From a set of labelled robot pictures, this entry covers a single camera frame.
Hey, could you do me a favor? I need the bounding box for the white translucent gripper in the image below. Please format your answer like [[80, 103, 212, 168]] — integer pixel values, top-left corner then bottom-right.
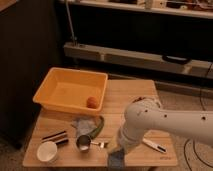
[[106, 131, 143, 156]]

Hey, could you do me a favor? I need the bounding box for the orange fruit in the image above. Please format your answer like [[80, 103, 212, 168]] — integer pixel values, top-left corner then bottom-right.
[[86, 97, 99, 109]]

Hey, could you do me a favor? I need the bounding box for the black striped bar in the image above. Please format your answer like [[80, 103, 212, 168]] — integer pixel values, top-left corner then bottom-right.
[[42, 131, 67, 141], [56, 139, 69, 146]]

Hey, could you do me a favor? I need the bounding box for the dark red grape bunch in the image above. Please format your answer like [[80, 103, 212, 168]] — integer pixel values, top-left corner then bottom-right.
[[133, 97, 146, 103]]

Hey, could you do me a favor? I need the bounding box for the grey crumpled cloth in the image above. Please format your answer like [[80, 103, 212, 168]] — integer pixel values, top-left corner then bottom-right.
[[71, 117, 97, 137]]

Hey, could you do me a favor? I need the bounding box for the orange plastic bin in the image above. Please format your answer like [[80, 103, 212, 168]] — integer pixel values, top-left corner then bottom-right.
[[33, 67, 108, 116]]

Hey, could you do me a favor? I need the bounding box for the blue sponge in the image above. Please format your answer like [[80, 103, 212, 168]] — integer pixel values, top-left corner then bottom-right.
[[107, 149, 125, 171]]

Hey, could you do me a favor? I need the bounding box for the green pepper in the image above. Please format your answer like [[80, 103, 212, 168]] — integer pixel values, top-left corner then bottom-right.
[[89, 116, 105, 139]]

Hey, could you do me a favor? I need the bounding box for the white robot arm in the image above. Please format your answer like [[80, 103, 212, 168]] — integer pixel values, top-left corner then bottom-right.
[[107, 98, 213, 154]]

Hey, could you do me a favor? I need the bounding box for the metal measuring cup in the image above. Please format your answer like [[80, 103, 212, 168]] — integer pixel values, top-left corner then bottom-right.
[[76, 135, 108, 152]]

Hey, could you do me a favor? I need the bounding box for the grey metal rail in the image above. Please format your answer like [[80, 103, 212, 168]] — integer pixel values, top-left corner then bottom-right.
[[63, 42, 213, 79]]

